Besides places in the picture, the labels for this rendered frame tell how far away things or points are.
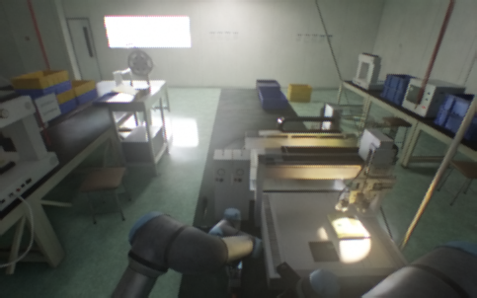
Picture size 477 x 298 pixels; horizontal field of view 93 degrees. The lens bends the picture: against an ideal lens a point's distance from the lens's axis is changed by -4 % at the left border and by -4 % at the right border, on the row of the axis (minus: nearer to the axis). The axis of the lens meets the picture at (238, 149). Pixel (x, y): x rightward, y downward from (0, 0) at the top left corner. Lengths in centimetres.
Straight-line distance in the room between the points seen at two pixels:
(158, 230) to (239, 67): 772
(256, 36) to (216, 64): 153
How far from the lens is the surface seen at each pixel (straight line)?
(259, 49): 818
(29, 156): 259
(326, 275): 78
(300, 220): 154
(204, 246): 64
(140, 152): 346
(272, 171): 134
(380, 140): 134
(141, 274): 70
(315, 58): 858
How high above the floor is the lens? 189
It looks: 28 degrees down
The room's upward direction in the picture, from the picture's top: 1 degrees clockwise
